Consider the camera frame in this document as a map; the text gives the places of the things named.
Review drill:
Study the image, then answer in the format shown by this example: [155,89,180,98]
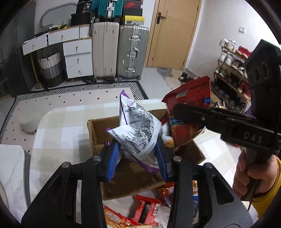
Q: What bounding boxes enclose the checked table cloth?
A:
[28,98,257,228]

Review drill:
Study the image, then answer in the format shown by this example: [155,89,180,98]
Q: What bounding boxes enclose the red triangular snack bag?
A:
[161,76,211,149]

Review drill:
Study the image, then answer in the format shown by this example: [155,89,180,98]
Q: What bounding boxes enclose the white purple snack bag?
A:
[106,92,162,173]

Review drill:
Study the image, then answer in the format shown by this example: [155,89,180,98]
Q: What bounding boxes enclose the silver aluminium suitcase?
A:
[116,24,149,80]

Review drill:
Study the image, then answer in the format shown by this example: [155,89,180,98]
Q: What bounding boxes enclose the blue cookie snack pack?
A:
[192,195,199,224]

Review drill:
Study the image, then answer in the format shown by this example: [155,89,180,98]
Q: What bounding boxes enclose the SF cardboard box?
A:
[87,116,205,200]

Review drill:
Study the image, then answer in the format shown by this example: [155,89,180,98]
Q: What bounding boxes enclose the patterned floor rug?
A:
[1,81,148,153]

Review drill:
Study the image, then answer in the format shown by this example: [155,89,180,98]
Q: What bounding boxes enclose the teal suitcase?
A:
[90,0,124,19]

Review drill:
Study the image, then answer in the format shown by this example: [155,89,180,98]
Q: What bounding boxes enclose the bread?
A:
[192,180,198,195]

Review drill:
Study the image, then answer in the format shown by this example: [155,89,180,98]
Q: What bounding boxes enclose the stacked shoe boxes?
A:
[120,1,145,26]

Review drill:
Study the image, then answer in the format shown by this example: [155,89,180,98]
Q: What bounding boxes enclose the yellow right sleeve forearm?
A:
[252,157,280,219]

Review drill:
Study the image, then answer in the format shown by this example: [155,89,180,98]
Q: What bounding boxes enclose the woven laundry basket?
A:
[38,48,65,88]

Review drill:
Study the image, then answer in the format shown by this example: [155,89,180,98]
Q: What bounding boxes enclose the beige hard suitcase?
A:
[92,22,120,82]

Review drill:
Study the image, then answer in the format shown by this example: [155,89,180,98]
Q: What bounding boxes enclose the white drawer desk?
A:
[22,25,93,79]

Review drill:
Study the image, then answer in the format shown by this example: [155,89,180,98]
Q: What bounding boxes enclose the wooden shoe rack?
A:
[211,39,251,113]

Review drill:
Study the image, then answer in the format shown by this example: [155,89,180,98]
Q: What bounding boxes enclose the red chocolate bar pack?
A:
[132,195,161,226]

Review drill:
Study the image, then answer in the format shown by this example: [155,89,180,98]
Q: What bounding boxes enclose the white red noodle snack bag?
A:
[104,206,140,227]

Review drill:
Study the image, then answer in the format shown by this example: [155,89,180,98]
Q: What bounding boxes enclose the red orange pie pack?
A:
[158,182,174,208]

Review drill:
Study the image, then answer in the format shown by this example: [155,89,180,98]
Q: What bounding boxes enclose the wooden door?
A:
[145,0,202,70]

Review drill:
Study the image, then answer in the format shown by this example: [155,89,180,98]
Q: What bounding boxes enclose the right hand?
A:
[232,151,279,198]

